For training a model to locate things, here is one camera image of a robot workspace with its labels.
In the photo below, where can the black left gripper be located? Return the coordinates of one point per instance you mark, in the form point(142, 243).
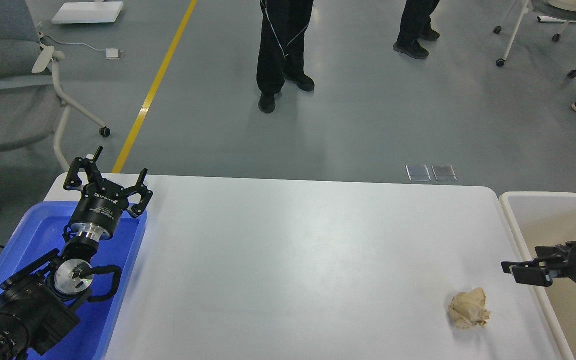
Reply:
point(98, 207)

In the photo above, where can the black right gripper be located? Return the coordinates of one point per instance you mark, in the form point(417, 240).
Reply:
point(552, 262)

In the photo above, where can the beige paper ball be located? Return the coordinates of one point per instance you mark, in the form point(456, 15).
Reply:
point(468, 309)

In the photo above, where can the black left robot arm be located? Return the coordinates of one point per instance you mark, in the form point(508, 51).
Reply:
point(38, 303)

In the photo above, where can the beige plastic bin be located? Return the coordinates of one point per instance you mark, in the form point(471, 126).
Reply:
point(547, 219)

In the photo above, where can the blue plastic tray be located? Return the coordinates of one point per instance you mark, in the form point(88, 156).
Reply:
point(40, 231)

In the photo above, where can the grey office chair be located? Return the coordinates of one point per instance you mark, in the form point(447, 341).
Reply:
point(33, 103)

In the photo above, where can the right metal floor plate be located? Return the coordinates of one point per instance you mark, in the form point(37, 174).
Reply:
point(444, 173)

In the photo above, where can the metal floor plate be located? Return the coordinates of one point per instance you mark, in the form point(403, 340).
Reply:
point(444, 173)
point(418, 173)

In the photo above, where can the left metal floor plate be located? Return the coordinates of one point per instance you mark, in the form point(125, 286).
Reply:
point(418, 173)

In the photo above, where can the person in striped black trousers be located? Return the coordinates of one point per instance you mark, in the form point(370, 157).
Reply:
point(282, 48)

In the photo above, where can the white power adapter with cable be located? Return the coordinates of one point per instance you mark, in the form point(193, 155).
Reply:
point(109, 53)

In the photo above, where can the white flat base plate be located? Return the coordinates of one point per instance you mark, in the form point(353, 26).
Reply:
point(93, 12)

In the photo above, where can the white frame chair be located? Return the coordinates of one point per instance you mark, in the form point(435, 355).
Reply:
point(559, 10)

